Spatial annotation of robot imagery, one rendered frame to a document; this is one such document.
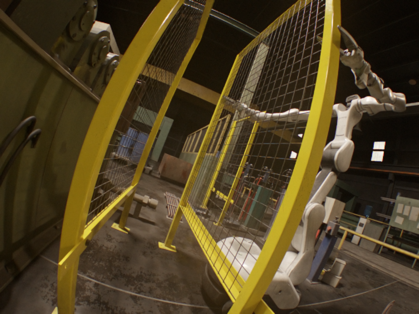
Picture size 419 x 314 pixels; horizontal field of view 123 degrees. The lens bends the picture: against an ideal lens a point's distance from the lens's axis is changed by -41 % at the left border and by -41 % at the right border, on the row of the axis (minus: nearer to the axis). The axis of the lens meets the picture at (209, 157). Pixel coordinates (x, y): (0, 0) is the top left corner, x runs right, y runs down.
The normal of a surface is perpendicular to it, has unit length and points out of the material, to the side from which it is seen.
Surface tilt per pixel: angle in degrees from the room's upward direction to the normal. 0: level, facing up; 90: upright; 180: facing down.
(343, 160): 88
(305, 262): 90
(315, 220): 90
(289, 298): 90
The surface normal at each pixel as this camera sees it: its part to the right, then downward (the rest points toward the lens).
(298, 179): -0.89, -0.36
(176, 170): 0.29, 0.05
